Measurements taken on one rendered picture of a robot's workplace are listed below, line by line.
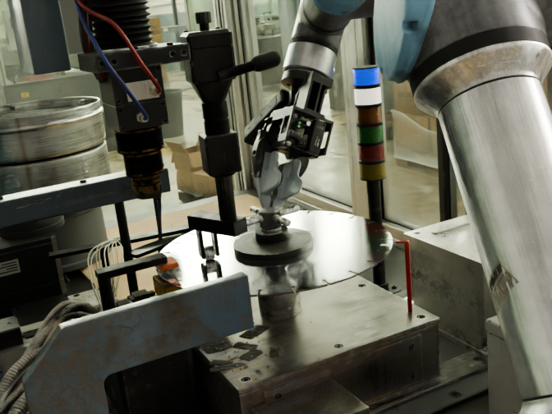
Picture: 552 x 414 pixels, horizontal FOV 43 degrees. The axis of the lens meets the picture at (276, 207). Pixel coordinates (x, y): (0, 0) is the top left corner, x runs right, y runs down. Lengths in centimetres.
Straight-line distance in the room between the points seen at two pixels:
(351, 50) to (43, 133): 66
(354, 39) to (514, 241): 103
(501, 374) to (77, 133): 99
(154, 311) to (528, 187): 39
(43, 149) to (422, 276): 80
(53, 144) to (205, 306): 81
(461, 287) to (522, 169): 54
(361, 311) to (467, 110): 49
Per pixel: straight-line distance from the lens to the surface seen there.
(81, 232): 159
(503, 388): 89
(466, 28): 58
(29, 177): 151
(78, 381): 75
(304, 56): 105
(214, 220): 92
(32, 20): 97
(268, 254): 93
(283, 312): 99
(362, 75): 117
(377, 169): 120
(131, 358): 75
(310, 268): 90
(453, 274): 108
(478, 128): 57
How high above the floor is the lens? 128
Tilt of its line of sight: 16 degrees down
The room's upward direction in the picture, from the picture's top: 6 degrees counter-clockwise
